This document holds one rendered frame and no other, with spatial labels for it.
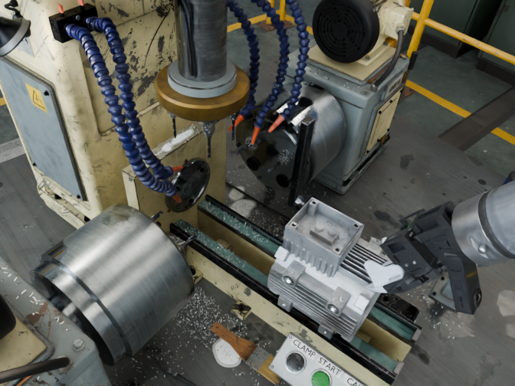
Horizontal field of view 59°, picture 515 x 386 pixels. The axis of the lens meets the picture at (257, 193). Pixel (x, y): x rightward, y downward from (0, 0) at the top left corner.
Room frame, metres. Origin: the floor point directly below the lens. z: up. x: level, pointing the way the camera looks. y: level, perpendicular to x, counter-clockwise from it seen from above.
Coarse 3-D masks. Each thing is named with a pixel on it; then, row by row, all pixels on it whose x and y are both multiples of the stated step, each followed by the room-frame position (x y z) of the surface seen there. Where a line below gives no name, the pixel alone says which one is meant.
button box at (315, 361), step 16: (288, 336) 0.38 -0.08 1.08; (288, 352) 0.35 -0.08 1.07; (304, 352) 0.35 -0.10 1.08; (320, 352) 0.36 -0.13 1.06; (272, 368) 0.33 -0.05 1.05; (288, 368) 0.33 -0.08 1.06; (304, 368) 0.33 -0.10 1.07; (320, 368) 0.33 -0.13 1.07; (336, 368) 0.33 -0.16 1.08; (304, 384) 0.31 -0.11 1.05; (336, 384) 0.30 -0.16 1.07; (352, 384) 0.30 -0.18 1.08
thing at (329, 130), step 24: (288, 96) 0.98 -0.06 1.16; (312, 96) 1.00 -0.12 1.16; (264, 120) 0.92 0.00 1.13; (288, 120) 0.89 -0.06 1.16; (336, 120) 0.97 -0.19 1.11; (240, 144) 0.96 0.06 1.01; (264, 144) 0.91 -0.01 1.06; (288, 144) 0.87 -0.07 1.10; (312, 144) 0.87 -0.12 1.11; (336, 144) 0.94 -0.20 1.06; (264, 168) 0.91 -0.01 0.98; (288, 168) 0.87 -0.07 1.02; (312, 168) 0.84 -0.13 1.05
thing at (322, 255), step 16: (304, 208) 0.62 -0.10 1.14; (320, 208) 0.64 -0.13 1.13; (288, 224) 0.57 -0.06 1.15; (304, 224) 0.60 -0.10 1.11; (320, 224) 0.59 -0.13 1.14; (336, 224) 0.61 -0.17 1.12; (352, 224) 0.59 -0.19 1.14; (288, 240) 0.56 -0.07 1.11; (304, 240) 0.54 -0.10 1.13; (320, 240) 0.56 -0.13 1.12; (336, 240) 0.57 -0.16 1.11; (352, 240) 0.55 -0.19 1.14; (304, 256) 0.54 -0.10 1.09; (320, 256) 0.52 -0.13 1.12; (336, 256) 0.51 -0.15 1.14
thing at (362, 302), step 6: (282, 246) 0.57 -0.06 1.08; (276, 252) 0.55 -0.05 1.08; (282, 252) 0.55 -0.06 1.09; (288, 252) 0.55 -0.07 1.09; (282, 258) 0.54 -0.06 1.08; (276, 294) 0.54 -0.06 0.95; (360, 294) 0.46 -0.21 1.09; (360, 300) 0.46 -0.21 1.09; (366, 300) 0.45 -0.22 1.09; (360, 306) 0.45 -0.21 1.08; (366, 306) 0.45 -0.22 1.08; (342, 336) 0.45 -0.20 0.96
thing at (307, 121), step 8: (304, 120) 0.77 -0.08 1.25; (312, 120) 0.77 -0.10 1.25; (304, 128) 0.76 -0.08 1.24; (312, 128) 0.77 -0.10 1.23; (304, 136) 0.76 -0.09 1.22; (304, 144) 0.75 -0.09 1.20; (296, 152) 0.76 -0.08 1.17; (304, 152) 0.76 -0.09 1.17; (296, 160) 0.76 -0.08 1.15; (304, 160) 0.76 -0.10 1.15; (296, 168) 0.76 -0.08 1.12; (304, 168) 0.77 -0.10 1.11; (296, 176) 0.76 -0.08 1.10; (304, 176) 0.78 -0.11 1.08; (296, 184) 0.76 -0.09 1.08; (296, 192) 0.76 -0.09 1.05; (288, 200) 0.76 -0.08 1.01; (296, 200) 0.76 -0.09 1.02
